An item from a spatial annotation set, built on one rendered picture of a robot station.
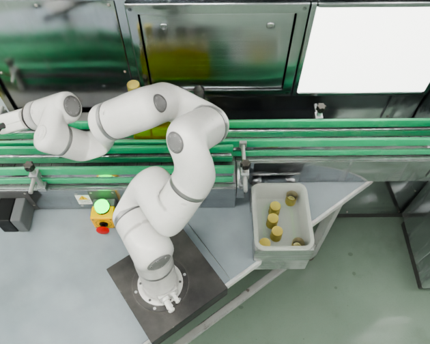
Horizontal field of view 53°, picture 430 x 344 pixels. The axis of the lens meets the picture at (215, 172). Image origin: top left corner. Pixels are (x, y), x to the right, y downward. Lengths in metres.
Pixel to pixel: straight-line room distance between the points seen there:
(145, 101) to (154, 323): 0.63
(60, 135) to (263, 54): 0.60
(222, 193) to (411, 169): 0.62
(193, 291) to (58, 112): 0.60
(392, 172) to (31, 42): 1.18
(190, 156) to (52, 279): 0.75
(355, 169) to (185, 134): 0.80
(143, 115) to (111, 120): 0.08
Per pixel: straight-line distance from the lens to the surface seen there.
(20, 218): 1.42
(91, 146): 1.06
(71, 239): 1.43
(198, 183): 0.81
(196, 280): 1.24
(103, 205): 1.33
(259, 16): 1.18
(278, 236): 1.31
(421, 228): 2.14
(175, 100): 0.90
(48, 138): 1.01
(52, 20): 1.30
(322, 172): 1.44
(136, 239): 0.97
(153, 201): 0.90
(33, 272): 1.42
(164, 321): 1.22
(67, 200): 1.42
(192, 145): 0.77
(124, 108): 0.86
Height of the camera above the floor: 1.99
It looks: 57 degrees down
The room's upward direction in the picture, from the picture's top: straight up
